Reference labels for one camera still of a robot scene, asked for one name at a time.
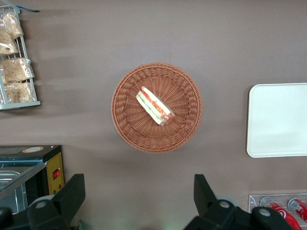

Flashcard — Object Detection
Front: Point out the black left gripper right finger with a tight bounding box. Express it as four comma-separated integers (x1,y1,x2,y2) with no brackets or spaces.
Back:
183,173,300,230

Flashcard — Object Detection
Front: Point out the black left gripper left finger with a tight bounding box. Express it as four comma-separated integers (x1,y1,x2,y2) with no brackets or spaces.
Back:
0,173,86,230

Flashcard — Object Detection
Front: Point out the beige plastic tray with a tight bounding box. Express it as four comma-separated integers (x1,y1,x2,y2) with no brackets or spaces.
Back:
246,82,307,159

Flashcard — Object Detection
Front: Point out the clear acrylic bottle rack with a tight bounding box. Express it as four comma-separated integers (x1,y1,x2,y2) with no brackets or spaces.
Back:
248,193,307,230

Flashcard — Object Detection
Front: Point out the black glass food warmer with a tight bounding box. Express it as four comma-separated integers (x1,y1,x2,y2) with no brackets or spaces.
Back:
0,144,66,214

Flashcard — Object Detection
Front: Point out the red cola bottle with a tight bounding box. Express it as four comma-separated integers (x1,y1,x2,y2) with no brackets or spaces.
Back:
260,196,301,230
287,197,307,223

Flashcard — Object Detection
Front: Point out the brown wicker basket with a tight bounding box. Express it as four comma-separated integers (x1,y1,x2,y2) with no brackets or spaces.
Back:
110,62,203,154

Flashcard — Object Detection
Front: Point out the wrapped triangle sandwich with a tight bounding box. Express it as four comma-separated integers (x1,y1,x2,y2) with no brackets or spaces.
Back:
135,86,176,127

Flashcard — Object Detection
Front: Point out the clear cracker bag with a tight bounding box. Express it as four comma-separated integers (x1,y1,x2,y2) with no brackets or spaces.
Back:
1,11,24,40
3,81,34,104
0,57,35,84
0,33,20,56

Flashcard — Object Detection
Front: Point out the grey wire rack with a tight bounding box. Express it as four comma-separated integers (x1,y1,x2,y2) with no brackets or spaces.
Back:
0,5,42,111

